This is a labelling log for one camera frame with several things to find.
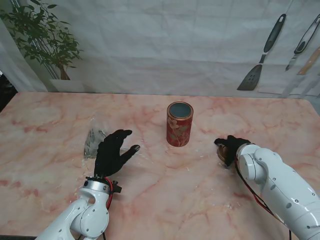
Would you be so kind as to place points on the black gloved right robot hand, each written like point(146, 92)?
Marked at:
point(232, 147)

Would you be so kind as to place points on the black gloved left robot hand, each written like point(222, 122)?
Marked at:
point(110, 157)

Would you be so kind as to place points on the gold round tin lid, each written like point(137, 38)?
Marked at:
point(221, 153)

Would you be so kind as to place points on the red floral tea tin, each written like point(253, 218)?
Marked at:
point(178, 130)

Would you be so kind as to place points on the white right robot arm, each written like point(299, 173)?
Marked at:
point(275, 180)

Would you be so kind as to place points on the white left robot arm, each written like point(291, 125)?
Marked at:
point(82, 215)

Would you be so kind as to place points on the printed black slotted spatula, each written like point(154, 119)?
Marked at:
point(250, 80)

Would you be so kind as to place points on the white printed backdrop cloth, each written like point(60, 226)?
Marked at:
point(160, 37)

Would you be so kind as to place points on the printed green potted plant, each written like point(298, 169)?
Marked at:
point(42, 42)

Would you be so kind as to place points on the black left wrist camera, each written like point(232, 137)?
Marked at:
point(116, 187)

